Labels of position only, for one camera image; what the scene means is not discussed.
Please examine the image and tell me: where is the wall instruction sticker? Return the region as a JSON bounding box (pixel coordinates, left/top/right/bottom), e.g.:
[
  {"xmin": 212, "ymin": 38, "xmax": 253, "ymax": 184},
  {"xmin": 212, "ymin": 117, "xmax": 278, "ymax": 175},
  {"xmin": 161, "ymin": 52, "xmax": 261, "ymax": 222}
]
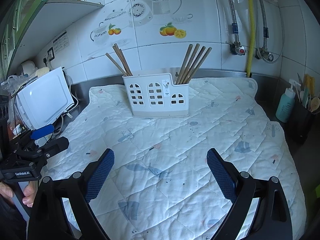
[{"xmin": 53, "ymin": 30, "xmax": 69, "ymax": 53}]

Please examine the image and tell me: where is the wooden chopstick one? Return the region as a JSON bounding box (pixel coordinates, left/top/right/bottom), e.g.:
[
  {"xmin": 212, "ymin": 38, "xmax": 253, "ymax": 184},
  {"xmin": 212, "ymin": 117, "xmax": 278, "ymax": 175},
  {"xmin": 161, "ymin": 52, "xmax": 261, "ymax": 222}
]
[
  {"xmin": 105, "ymin": 53, "xmax": 127, "ymax": 76},
  {"xmin": 175, "ymin": 44, "xmax": 193, "ymax": 85}
]

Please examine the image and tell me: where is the teal soap bottle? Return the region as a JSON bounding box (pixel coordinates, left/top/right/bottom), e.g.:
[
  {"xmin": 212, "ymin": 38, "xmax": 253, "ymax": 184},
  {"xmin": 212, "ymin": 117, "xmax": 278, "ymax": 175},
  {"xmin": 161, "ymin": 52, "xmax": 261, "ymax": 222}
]
[{"xmin": 276, "ymin": 79, "xmax": 296, "ymax": 123}]

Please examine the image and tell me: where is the yellow gas hose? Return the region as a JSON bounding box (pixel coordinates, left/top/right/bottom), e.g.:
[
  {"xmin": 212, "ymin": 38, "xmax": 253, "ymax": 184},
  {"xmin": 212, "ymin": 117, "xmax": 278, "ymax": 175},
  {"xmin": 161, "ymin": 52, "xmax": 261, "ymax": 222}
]
[{"xmin": 246, "ymin": 0, "xmax": 256, "ymax": 78}]

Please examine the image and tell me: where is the wooden chopstick right two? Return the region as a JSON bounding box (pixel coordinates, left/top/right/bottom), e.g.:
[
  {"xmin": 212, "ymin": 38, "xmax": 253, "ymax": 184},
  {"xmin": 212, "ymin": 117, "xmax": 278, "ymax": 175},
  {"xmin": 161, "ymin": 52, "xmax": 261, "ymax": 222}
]
[{"xmin": 179, "ymin": 43, "xmax": 200, "ymax": 85}]

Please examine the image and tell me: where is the wooden chopstick three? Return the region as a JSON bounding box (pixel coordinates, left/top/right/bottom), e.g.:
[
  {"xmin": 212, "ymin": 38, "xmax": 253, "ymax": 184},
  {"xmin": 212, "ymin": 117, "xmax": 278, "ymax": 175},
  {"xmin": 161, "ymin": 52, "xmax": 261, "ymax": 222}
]
[
  {"xmin": 114, "ymin": 43, "xmax": 133, "ymax": 77},
  {"xmin": 182, "ymin": 46, "xmax": 206, "ymax": 84}
]

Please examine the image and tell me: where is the red handled water valve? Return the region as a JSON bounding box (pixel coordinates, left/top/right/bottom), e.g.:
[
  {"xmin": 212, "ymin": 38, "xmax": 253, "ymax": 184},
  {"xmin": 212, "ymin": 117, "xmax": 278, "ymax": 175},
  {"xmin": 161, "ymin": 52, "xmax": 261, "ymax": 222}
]
[{"xmin": 230, "ymin": 41, "xmax": 246, "ymax": 56}]

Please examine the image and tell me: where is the wooden chopstick right one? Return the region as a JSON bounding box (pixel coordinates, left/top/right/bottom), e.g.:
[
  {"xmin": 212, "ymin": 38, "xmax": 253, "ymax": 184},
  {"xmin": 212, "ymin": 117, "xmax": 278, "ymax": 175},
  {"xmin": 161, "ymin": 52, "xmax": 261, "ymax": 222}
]
[{"xmin": 175, "ymin": 44, "xmax": 193, "ymax": 85}]

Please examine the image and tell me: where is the wooden chopstick right three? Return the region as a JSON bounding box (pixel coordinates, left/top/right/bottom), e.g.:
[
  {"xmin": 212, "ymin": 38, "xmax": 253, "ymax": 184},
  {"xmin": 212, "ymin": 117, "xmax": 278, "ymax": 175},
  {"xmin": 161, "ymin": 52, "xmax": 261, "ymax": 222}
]
[{"xmin": 182, "ymin": 46, "xmax": 206, "ymax": 84}]

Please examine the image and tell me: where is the wooden spoon in holder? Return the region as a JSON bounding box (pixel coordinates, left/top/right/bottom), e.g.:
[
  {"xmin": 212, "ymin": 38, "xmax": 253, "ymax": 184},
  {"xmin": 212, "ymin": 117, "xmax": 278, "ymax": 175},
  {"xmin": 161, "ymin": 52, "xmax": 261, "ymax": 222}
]
[{"xmin": 310, "ymin": 97, "xmax": 320, "ymax": 113}]

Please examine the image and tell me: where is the wooden chopstick right four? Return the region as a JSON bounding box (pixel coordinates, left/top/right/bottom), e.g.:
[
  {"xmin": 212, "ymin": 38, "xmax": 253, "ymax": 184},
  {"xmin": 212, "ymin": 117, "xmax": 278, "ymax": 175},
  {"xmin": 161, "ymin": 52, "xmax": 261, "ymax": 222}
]
[{"xmin": 185, "ymin": 47, "xmax": 212, "ymax": 83}]

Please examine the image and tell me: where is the wooden chopstick left one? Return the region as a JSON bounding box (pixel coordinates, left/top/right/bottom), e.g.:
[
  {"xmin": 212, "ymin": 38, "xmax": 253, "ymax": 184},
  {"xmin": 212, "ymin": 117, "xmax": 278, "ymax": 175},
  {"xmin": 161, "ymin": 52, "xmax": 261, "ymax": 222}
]
[{"xmin": 105, "ymin": 53, "xmax": 127, "ymax": 76}]

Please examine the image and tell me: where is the corrugated steel water hose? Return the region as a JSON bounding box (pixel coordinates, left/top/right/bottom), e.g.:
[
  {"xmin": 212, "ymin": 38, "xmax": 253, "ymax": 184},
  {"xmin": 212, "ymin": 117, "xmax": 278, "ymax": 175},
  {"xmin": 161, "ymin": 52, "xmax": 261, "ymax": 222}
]
[{"xmin": 221, "ymin": 0, "xmax": 241, "ymax": 46}]

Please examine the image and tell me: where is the white quilted mat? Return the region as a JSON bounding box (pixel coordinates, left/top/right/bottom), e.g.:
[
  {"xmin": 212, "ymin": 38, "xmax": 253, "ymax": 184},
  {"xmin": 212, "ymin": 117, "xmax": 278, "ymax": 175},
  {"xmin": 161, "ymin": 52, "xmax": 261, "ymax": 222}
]
[{"xmin": 42, "ymin": 77, "xmax": 306, "ymax": 239}]

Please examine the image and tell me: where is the white plastic utensil caddy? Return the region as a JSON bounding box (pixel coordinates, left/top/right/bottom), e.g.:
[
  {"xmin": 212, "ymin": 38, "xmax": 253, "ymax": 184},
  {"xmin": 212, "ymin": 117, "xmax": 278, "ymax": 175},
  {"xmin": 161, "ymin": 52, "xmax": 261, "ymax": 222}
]
[{"xmin": 123, "ymin": 73, "xmax": 189, "ymax": 118}]

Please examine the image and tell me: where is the person's left hand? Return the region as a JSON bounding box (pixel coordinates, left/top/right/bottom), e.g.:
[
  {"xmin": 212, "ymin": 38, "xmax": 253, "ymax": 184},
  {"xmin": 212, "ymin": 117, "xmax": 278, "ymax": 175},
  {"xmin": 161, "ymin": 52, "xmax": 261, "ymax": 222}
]
[{"xmin": 0, "ymin": 181, "xmax": 37, "ymax": 207}]

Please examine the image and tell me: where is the black utensil holder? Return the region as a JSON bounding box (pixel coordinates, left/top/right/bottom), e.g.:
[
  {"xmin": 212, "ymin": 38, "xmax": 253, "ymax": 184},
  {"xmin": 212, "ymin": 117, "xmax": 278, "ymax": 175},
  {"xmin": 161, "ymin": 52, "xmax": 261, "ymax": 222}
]
[{"xmin": 288, "ymin": 100, "xmax": 319, "ymax": 145}]

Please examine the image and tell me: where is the wooden chopstick left three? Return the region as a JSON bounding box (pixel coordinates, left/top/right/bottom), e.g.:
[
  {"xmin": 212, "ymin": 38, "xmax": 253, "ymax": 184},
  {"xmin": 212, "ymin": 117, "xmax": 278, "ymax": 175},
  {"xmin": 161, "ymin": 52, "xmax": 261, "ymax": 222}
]
[{"xmin": 114, "ymin": 43, "xmax": 133, "ymax": 77}]

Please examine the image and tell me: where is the wooden chopstick two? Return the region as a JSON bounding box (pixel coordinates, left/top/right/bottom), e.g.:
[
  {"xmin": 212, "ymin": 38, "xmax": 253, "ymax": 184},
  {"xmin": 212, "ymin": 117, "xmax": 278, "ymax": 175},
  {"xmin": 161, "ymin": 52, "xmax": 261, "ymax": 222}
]
[
  {"xmin": 179, "ymin": 43, "xmax": 200, "ymax": 85},
  {"xmin": 112, "ymin": 45, "xmax": 132, "ymax": 77}
]

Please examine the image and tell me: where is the wall power socket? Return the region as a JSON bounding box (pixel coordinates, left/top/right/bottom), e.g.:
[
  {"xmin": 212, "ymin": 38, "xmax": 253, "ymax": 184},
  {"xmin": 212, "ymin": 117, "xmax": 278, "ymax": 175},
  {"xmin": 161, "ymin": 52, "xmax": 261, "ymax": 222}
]
[{"xmin": 47, "ymin": 47, "xmax": 55, "ymax": 62}]

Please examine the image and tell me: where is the white microwave oven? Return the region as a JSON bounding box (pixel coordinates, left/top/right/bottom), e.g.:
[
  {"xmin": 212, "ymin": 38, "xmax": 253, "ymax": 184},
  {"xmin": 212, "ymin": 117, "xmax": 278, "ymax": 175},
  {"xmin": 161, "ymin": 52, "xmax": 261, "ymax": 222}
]
[{"xmin": 15, "ymin": 67, "xmax": 74, "ymax": 130}]

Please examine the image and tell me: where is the wooden chopstick left two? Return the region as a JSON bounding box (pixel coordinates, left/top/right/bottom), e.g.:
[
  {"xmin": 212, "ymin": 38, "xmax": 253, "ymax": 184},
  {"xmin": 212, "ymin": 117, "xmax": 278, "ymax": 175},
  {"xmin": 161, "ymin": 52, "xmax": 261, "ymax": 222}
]
[{"xmin": 112, "ymin": 45, "xmax": 132, "ymax": 77}]

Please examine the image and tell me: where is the steel angle valve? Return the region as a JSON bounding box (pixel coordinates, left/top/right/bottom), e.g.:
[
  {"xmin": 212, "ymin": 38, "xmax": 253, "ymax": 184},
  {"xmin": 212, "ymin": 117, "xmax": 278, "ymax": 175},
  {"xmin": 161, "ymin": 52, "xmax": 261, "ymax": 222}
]
[{"xmin": 255, "ymin": 47, "xmax": 274, "ymax": 63}]

